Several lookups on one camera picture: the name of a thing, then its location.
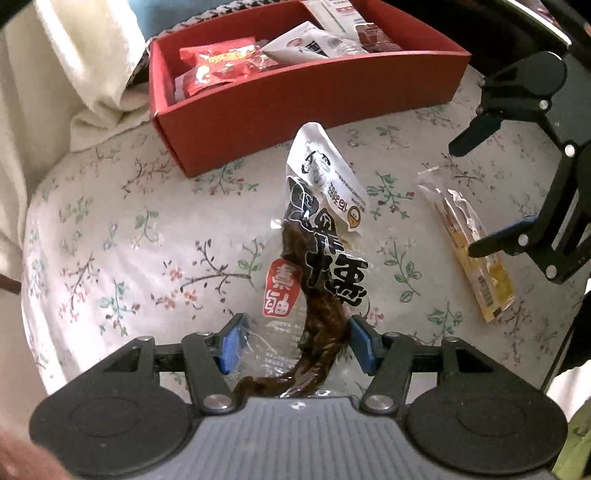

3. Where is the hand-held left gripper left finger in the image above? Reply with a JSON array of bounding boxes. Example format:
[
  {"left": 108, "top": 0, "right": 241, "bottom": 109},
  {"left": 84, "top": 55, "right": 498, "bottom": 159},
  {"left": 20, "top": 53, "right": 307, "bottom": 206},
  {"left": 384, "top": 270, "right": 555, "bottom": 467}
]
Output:
[{"left": 99, "top": 314, "right": 251, "bottom": 412}]

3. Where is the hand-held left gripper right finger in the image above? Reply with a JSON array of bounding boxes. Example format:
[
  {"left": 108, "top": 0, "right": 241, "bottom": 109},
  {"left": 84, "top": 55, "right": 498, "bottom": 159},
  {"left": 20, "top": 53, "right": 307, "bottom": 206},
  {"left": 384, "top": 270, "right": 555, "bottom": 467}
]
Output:
[{"left": 348, "top": 316, "right": 498, "bottom": 414}]

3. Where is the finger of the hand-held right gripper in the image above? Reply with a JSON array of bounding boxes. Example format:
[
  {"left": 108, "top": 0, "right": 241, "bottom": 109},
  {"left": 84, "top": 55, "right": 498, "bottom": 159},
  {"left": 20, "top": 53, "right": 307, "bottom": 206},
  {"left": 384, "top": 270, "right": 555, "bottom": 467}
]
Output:
[
  {"left": 449, "top": 110, "right": 546, "bottom": 158},
  {"left": 467, "top": 154, "right": 583, "bottom": 285}
]

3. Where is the long yellow snack packet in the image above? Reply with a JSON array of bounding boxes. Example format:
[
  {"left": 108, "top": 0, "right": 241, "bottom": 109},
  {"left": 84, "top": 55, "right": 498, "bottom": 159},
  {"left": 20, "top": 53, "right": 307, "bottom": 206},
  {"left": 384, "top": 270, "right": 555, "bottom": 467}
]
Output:
[{"left": 417, "top": 168, "right": 516, "bottom": 326}]

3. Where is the dark meat snack packet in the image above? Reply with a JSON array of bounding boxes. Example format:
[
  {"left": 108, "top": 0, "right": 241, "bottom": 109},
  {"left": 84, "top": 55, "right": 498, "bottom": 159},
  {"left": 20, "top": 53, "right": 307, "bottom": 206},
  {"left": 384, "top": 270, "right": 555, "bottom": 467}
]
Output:
[{"left": 233, "top": 121, "right": 372, "bottom": 400}]

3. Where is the orange snack packet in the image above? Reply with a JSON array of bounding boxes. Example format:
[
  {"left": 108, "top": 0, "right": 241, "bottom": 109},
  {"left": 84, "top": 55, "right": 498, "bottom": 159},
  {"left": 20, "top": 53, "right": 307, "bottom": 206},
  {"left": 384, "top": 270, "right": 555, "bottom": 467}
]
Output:
[{"left": 355, "top": 21, "right": 399, "bottom": 52}]

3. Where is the red cardboard box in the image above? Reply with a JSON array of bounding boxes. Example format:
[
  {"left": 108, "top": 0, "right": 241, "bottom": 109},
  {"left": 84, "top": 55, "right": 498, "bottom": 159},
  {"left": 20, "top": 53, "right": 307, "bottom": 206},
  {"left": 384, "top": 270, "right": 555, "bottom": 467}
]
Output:
[{"left": 148, "top": 0, "right": 472, "bottom": 178}]

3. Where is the white red striped snack packet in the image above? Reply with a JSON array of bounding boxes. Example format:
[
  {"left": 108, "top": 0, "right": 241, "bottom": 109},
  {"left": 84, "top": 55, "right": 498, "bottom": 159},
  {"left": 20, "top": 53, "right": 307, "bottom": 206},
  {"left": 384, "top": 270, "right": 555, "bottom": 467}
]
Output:
[{"left": 307, "top": 0, "right": 365, "bottom": 27}]

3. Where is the white noodle print snack packet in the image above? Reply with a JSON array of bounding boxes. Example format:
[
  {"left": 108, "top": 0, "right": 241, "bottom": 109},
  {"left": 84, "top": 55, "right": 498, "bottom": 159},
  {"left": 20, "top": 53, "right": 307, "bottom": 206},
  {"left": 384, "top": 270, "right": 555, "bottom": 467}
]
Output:
[{"left": 265, "top": 23, "right": 333, "bottom": 63}]

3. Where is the small red snack packet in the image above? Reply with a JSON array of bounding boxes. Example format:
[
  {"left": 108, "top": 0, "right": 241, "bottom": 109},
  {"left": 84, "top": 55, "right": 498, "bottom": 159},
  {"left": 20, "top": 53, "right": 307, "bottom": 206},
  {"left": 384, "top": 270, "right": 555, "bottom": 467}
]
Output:
[{"left": 173, "top": 65, "right": 245, "bottom": 100}]

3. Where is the black table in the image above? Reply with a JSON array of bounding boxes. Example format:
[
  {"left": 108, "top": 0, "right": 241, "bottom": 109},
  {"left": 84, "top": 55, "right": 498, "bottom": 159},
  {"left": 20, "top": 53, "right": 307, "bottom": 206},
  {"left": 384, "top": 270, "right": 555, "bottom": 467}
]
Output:
[{"left": 462, "top": 0, "right": 591, "bottom": 77}]

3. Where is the blue cushion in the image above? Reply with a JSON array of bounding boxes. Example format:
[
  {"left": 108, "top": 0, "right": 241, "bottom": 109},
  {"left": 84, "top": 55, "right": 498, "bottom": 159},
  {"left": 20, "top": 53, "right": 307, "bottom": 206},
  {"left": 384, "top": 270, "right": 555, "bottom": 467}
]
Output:
[{"left": 129, "top": 0, "right": 252, "bottom": 43}]

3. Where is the white towel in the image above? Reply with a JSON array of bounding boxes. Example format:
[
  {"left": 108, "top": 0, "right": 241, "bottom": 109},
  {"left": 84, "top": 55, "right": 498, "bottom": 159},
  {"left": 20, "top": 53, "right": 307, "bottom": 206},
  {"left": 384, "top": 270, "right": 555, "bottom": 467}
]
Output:
[{"left": 0, "top": 0, "right": 154, "bottom": 259}]

